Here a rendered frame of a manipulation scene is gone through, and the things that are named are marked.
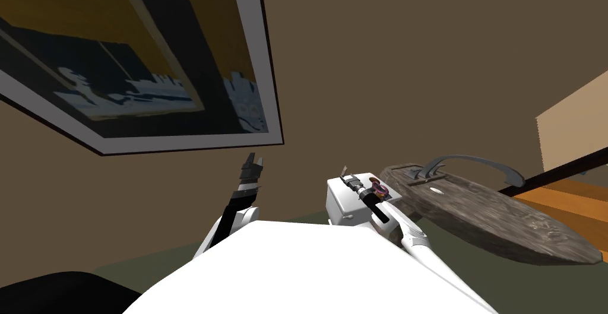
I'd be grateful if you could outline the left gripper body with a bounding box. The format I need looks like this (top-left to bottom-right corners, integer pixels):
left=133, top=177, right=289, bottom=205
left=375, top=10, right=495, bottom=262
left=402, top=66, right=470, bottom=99
left=239, top=163, right=262, bottom=186

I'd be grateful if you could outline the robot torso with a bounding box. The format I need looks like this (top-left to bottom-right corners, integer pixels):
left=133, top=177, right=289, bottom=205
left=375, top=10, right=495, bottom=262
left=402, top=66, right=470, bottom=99
left=122, top=218, right=499, bottom=314

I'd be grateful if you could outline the grey curved faucet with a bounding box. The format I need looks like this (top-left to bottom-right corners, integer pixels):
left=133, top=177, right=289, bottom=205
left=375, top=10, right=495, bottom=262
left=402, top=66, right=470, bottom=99
left=403, top=154, right=526, bottom=188

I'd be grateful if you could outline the dark stone washbasin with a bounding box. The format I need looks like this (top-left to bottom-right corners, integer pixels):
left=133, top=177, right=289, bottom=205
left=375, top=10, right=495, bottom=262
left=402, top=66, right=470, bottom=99
left=379, top=163, right=604, bottom=266

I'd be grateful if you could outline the framed yellow and black picture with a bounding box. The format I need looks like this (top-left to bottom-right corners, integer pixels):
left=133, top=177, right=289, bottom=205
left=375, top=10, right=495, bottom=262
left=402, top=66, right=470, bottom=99
left=0, top=0, right=286, bottom=157

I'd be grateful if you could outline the purple orange ring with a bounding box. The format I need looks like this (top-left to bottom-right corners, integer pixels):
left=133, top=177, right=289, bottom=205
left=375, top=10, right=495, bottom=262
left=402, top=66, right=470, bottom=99
left=370, top=176, right=391, bottom=199

